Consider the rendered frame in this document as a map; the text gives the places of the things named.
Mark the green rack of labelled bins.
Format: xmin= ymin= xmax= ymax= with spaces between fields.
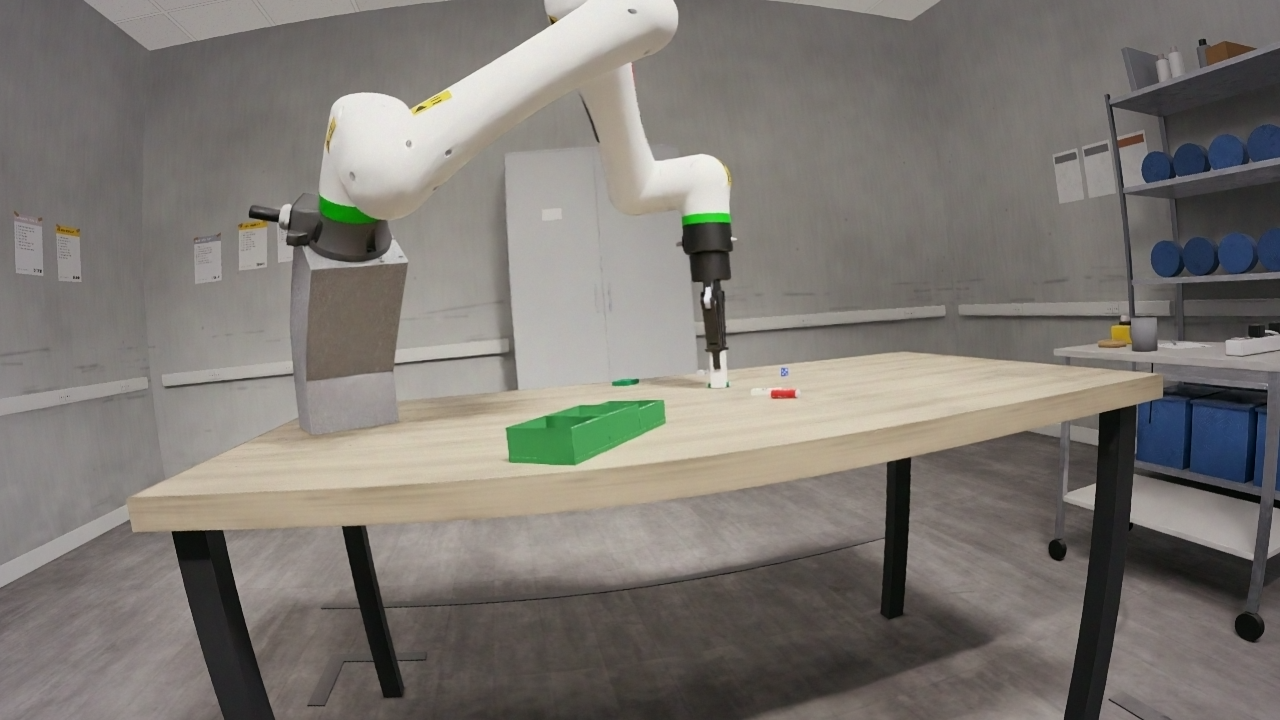
xmin=506 ymin=400 xmax=666 ymax=466

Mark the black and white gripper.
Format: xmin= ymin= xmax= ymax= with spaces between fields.
xmin=689 ymin=252 xmax=731 ymax=388

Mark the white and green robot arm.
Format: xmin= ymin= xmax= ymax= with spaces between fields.
xmin=250 ymin=0 xmax=737 ymax=263

